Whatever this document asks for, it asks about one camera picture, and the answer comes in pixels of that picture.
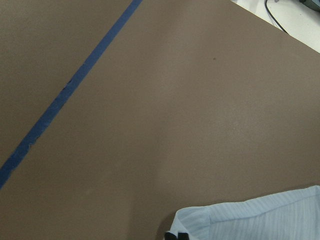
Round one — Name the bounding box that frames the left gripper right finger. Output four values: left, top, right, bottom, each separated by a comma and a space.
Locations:
177, 232, 188, 240

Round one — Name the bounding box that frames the light blue button-up shirt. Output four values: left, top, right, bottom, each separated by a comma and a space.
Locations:
167, 185, 320, 240

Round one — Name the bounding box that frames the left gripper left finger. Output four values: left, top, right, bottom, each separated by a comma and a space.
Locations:
164, 232, 175, 240

